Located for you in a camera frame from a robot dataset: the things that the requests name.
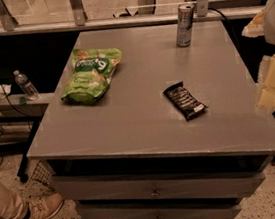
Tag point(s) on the black rxbar chocolate bar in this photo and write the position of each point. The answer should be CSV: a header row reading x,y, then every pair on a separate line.
x,y
183,100

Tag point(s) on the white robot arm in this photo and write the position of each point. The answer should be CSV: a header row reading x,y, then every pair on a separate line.
x,y
263,24

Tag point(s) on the green rice chip bag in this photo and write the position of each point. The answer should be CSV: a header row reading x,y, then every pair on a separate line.
x,y
93,70

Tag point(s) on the silver drink can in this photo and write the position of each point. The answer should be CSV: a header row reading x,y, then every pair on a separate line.
x,y
184,26

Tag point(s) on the grey drawer cabinet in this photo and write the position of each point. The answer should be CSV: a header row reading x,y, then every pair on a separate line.
x,y
158,188

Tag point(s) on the clear plastic water bottle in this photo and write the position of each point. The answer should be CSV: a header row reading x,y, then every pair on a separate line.
x,y
26,85

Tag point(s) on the tan sneaker shoe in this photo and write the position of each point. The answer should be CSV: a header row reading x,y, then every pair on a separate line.
x,y
45,208

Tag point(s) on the grey side bench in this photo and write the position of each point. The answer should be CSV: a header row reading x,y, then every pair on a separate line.
x,y
31,112

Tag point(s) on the beige trouser leg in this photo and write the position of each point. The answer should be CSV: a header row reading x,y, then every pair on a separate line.
x,y
12,206

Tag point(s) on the wire mesh basket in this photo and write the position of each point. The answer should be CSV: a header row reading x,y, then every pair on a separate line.
x,y
41,175

